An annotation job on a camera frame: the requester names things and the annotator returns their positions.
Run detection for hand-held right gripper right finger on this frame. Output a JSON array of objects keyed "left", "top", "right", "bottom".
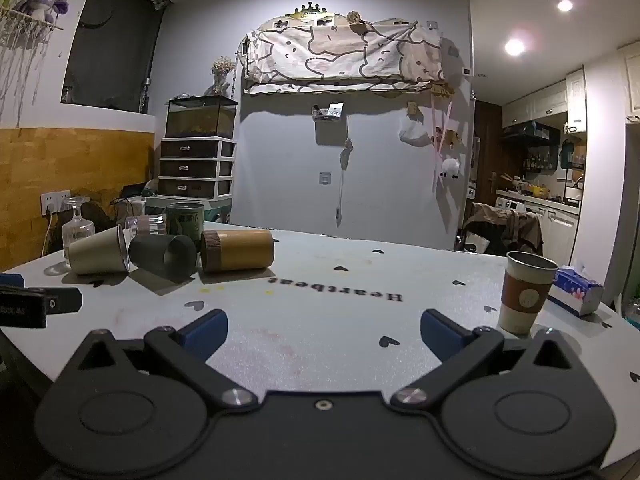
[{"left": 390, "top": 309, "right": 584, "bottom": 412}]

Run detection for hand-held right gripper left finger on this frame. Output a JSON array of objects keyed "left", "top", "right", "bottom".
[{"left": 64, "top": 309, "right": 259, "bottom": 414}]

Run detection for beige cup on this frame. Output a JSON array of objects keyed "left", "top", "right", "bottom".
[{"left": 67, "top": 225, "right": 132, "bottom": 276}]

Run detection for dark grey cup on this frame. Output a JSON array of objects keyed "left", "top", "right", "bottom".
[{"left": 128, "top": 234, "right": 198, "bottom": 284}]

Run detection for paper cup with brown sleeve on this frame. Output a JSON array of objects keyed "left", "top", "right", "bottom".
[{"left": 498, "top": 250, "right": 560, "bottom": 335}]

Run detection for clear glass cup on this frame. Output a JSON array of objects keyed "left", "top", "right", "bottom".
[{"left": 124, "top": 214, "right": 167, "bottom": 239}]

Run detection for ribbed wine glass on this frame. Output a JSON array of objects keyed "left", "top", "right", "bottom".
[{"left": 61, "top": 196, "right": 96, "bottom": 252}]

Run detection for green tin can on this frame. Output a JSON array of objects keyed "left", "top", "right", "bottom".
[{"left": 165, "top": 202, "right": 205, "bottom": 252}]

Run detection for chair with draped jacket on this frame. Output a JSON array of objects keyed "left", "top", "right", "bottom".
[{"left": 459, "top": 202, "right": 544, "bottom": 257}]

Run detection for blue tissue pack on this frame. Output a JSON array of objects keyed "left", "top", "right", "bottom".
[{"left": 547, "top": 264, "right": 605, "bottom": 317}]

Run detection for white drawer unit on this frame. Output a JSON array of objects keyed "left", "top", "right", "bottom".
[{"left": 157, "top": 137, "right": 236, "bottom": 201}]

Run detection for white hanging bag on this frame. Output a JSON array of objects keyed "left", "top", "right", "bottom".
[{"left": 398, "top": 117, "right": 431, "bottom": 148}]

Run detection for black kitchen shelf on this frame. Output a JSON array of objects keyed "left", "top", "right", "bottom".
[{"left": 502, "top": 120, "right": 562, "bottom": 174}]

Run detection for glass fish tank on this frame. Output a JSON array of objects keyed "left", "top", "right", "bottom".
[{"left": 164, "top": 95, "right": 239, "bottom": 140}]

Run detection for dark window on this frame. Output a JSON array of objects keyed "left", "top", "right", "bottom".
[{"left": 60, "top": 0, "right": 167, "bottom": 114}]

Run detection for vase of dried flowers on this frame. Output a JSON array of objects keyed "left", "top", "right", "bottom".
[{"left": 209, "top": 55, "right": 236, "bottom": 96}]

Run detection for purple plush toy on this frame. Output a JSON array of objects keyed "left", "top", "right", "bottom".
[{"left": 12, "top": 0, "right": 71, "bottom": 24}]

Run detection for printed blanket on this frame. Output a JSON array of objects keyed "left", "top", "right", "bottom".
[{"left": 242, "top": 17, "right": 446, "bottom": 96}]

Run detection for gold crown decoration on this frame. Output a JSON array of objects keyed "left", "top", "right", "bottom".
[{"left": 284, "top": 3, "right": 327, "bottom": 20}]

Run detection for white power cable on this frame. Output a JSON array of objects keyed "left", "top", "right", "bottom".
[{"left": 42, "top": 212, "right": 57, "bottom": 257}]

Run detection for wall power outlet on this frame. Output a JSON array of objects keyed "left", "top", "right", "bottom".
[{"left": 39, "top": 189, "right": 72, "bottom": 216}]

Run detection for macrame wall hanging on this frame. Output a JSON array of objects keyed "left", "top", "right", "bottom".
[{"left": 0, "top": 0, "right": 71, "bottom": 129}]

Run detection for white wall cabinets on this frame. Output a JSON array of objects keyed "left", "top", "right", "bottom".
[{"left": 501, "top": 66, "right": 587, "bottom": 135}]

